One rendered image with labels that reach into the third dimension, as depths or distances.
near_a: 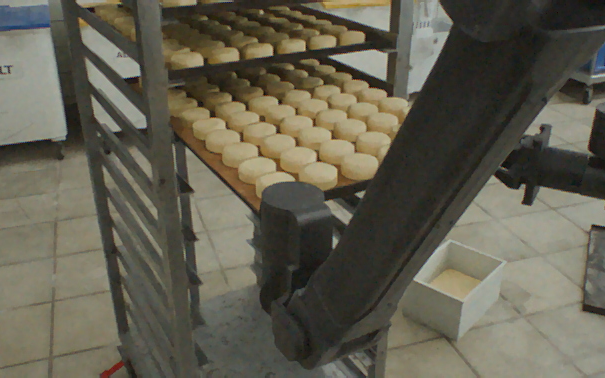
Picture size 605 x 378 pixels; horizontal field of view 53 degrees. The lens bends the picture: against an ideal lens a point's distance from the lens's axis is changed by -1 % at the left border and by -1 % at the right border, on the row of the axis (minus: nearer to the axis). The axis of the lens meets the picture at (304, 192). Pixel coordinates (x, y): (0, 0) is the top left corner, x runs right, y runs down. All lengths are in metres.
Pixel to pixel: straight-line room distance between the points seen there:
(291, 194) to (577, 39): 0.32
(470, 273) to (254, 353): 0.89
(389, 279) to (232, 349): 1.35
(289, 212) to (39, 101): 2.86
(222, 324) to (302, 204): 1.33
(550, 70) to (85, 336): 1.94
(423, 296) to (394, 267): 1.62
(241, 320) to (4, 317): 0.86
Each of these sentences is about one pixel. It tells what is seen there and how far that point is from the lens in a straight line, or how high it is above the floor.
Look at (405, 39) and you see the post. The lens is 1.13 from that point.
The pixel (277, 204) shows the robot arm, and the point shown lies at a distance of 0.54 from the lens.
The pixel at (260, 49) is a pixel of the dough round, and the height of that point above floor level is 1.06.
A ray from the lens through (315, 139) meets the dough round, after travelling 0.90.
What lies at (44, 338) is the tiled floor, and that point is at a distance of 2.18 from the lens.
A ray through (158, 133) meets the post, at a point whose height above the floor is 0.97.
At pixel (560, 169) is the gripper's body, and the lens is 0.88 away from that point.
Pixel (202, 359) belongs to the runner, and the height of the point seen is 0.50.
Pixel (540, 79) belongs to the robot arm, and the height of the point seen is 1.22.
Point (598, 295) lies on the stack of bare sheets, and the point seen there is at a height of 0.02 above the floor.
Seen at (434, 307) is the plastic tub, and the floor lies 0.09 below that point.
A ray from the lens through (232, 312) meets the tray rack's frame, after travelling 1.89.
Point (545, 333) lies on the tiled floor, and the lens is 2.18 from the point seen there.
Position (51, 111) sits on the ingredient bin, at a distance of 3.36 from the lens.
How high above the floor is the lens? 1.30
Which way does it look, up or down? 27 degrees down
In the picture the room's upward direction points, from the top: straight up
